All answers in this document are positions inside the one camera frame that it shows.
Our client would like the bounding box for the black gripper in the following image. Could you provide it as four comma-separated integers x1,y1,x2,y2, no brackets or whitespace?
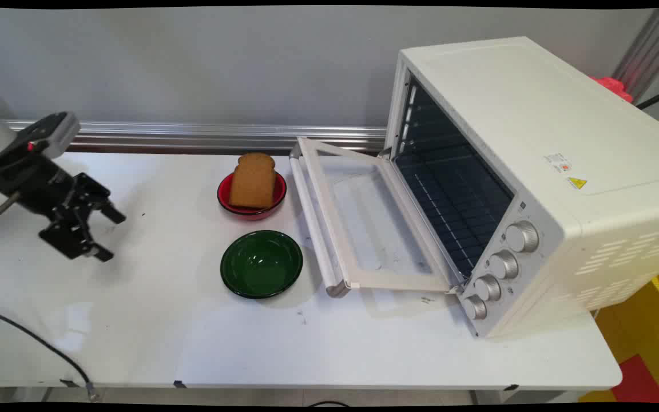
0,156,128,263

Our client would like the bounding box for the white glass oven door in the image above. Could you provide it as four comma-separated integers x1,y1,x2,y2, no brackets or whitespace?
288,136,467,299

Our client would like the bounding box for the red bowl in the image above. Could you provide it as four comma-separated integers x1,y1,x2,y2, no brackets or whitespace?
217,171,288,221

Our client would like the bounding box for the brown toast slice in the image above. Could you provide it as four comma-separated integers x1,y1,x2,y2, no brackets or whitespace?
228,152,277,209

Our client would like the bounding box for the dark green bowl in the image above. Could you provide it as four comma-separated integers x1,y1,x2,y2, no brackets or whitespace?
220,230,304,300

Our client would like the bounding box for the large silver oven knob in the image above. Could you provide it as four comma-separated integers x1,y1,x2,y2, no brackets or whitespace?
505,221,540,253

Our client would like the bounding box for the white toaster oven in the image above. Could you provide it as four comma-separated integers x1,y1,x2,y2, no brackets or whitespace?
384,35,659,339

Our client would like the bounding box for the red plastic object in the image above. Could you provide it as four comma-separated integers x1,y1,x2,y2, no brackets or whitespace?
588,76,633,104

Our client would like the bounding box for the yellow floor mat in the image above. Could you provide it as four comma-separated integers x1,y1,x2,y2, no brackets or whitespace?
578,260,659,403

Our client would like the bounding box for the red floor mat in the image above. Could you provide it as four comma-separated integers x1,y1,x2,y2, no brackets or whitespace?
611,354,659,403

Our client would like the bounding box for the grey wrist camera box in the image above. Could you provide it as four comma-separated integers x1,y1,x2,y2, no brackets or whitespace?
7,112,82,162

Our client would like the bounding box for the black cable with plug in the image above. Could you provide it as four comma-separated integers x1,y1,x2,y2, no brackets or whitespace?
0,307,102,402

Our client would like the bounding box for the aluminium wall rail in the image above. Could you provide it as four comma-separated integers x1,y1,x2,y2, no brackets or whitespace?
1,119,388,153

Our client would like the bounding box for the wire oven rack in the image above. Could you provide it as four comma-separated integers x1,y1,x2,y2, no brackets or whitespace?
395,140,514,278

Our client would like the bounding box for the black cable behind oven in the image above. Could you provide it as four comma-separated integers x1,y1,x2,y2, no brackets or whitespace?
636,84,659,110

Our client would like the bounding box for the aluminium frame post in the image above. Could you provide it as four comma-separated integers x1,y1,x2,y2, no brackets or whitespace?
614,8,659,104

